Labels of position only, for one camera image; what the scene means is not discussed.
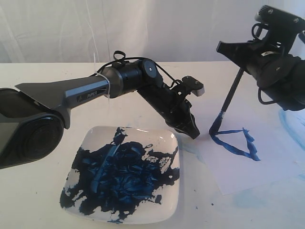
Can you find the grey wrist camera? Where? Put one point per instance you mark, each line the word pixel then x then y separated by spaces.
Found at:
pixel 194 86
pixel 279 18

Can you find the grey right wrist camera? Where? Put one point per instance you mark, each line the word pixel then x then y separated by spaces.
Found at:
pixel 279 18

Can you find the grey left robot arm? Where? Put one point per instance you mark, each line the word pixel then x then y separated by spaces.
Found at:
pixel 33 116

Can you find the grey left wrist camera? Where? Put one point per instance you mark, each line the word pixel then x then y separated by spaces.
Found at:
pixel 194 86

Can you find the white paper sheet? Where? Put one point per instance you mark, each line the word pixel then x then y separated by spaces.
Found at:
pixel 247 150

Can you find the black paintbrush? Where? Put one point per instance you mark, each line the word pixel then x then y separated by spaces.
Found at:
pixel 218 121

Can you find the white zip tie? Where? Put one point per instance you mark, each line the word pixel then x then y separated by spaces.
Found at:
pixel 105 80

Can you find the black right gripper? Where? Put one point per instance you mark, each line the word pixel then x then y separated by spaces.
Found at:
pixel 280 77

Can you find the white plate with blue paint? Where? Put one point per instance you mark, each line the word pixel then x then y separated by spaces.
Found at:
pixel 124 175

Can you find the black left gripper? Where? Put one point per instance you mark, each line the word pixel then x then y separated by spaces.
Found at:
pixel 172 106

